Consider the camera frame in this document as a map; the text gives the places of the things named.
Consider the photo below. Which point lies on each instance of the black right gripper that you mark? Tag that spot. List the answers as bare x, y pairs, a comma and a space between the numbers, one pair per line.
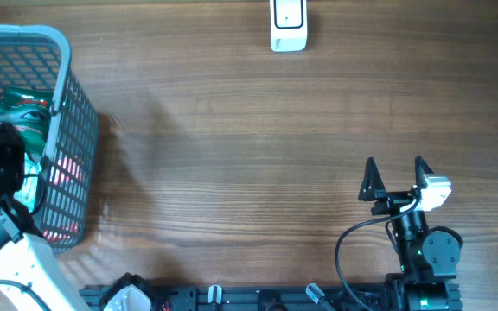
373, 188

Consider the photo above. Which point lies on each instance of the green 3M gloves packet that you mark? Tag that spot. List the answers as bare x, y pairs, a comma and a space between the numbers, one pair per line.
29, 112

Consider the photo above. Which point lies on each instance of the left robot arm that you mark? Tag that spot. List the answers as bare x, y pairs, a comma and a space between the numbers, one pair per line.
30, 276

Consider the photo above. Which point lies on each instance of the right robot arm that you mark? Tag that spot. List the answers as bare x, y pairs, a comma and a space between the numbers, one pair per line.
428, 256

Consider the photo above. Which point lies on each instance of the white barcode scanner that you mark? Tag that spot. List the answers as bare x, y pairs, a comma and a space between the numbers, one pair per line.
289, 25

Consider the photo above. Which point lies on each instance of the grey plastic mesh basket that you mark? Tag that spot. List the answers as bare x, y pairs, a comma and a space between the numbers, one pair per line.
39, 57

